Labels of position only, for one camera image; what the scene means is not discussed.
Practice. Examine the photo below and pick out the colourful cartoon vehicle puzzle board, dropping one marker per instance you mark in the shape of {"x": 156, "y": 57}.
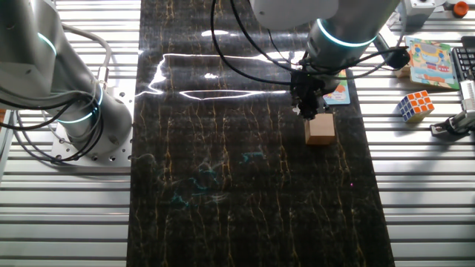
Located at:
{"x": 432, "y": 61}

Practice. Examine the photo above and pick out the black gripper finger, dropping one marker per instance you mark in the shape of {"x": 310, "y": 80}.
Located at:
{"x": 302, "y": 110}
{"x": 313, "y": 111}

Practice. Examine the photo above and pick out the grey control box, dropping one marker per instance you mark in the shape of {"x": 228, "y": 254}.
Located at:
{"x": 419, "y": 11}

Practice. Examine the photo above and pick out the colourful butterfly puzzle board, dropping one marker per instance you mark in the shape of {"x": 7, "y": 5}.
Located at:
{"x": 339, "y": 94}

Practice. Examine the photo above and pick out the plain wooden block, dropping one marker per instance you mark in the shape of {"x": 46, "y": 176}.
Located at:
{"x": 321, "y": 130}

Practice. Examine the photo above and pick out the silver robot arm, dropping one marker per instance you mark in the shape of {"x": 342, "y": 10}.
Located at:
{"x": 345, "y": 26}

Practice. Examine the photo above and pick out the orange and white Rubik's cube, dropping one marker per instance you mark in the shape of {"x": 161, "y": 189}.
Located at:
{"x": 416, "y": 105}

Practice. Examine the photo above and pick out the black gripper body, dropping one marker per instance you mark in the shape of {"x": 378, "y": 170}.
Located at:
{"x": 306, "y": 87}

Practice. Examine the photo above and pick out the orange push button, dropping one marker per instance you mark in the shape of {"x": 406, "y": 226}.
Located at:
{"x": 461, "y": 8}

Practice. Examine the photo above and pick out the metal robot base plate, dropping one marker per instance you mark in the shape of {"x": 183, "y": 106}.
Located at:
{"x": 118, "y": 122}

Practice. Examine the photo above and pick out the black marble pattern mat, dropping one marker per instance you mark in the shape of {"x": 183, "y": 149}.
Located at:
{"x": 241, "y": 167}

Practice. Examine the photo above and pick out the black computer keyboard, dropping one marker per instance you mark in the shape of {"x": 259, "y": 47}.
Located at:
{"x": 464, "y": 61}

